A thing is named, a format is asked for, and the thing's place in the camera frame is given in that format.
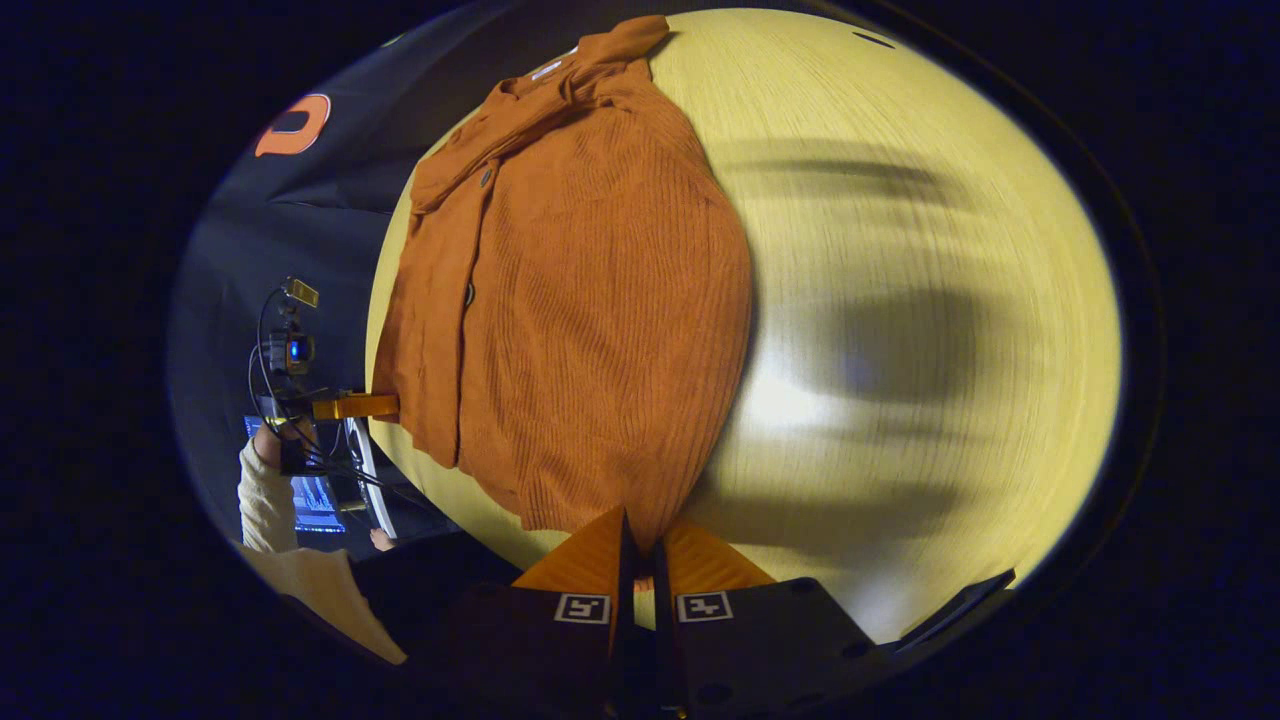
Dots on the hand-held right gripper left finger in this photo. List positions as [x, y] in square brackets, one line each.
[626, 590]

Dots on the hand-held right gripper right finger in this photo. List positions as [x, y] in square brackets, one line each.
[662, 600]

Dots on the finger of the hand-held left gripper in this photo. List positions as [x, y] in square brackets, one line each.
[355, 406]

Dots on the white side desk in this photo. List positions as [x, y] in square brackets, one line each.
[372, 485]

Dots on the computer monitor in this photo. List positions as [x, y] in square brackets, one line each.
[315, 500]

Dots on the black backdrop cloth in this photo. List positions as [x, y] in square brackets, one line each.
[300, 220]

